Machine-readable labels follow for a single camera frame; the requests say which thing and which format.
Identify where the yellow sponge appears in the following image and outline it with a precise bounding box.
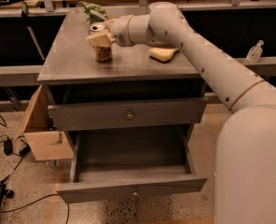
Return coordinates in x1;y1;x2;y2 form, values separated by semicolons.
149;48;178;63

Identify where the white ceramic bowl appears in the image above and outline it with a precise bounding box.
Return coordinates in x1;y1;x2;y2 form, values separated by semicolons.
149;2;177;9

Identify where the grey wooden drawer cabinet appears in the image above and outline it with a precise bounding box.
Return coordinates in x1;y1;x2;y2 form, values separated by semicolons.
36;6;215;133

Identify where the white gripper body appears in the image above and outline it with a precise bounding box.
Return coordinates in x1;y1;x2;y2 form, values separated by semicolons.
110;15;133;47

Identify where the clear sanitizer bottle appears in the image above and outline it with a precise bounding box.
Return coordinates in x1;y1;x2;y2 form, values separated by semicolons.
246;40;264;63

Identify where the orange soda can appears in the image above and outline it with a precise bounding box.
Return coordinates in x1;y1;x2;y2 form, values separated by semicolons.
87;23;112;62

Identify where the grey top drawer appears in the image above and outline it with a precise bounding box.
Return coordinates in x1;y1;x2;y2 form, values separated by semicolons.
48;97;207;131

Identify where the black power adapter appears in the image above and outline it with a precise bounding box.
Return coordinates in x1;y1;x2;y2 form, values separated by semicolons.
4;139;13;156

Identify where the grey open middle drawer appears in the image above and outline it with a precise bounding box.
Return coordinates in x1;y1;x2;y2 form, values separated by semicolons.
58;127;207;203

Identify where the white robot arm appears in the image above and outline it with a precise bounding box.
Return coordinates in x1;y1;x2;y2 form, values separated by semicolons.
87;2;276;224

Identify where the cardboard box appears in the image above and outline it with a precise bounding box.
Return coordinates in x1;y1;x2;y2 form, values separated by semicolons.
13;86;74;161

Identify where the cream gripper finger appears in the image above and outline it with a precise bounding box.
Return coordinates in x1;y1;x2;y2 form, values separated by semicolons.
103;19;116;30
86;29;113;48

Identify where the grey metal rail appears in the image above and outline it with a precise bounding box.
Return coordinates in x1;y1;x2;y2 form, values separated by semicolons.
0;65;42;87

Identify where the black floor cable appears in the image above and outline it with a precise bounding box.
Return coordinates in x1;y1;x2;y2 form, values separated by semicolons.
0;104;71;224

